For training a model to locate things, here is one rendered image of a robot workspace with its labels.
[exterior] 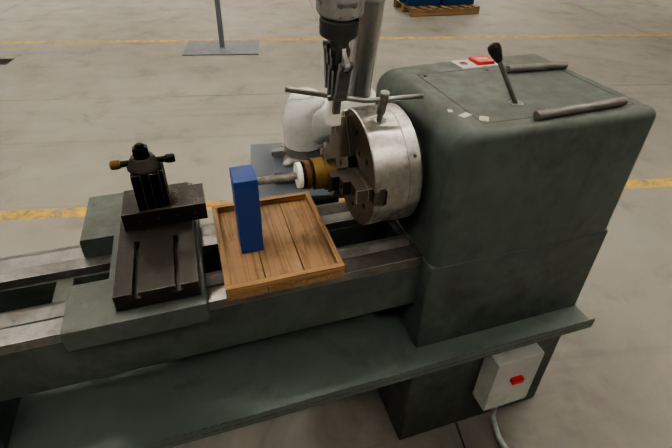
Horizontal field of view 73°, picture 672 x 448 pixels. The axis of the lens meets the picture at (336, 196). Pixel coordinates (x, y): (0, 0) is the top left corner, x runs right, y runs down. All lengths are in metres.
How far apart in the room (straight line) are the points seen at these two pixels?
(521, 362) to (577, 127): 0.82
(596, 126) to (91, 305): 1.25
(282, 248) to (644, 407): 1.66
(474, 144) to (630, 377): 1.59
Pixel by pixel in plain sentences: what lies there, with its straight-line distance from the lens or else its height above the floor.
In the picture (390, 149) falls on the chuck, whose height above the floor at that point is 1.19.
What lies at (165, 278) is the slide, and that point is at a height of 0.97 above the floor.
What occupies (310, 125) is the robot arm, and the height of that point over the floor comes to 0.97.
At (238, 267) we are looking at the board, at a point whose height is 0.88.
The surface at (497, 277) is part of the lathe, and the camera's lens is 1.43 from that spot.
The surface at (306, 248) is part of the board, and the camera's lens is 1.26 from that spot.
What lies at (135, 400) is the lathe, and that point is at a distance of 1.46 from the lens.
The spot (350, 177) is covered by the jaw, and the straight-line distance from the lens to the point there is 1.15.
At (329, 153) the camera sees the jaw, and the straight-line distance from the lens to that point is 1.19.
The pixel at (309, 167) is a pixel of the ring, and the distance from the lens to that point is 1.17.
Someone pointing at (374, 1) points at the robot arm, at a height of 1.43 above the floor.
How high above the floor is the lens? 1.70
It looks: 34 degrees down
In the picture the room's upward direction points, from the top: 1 degrees clockwise
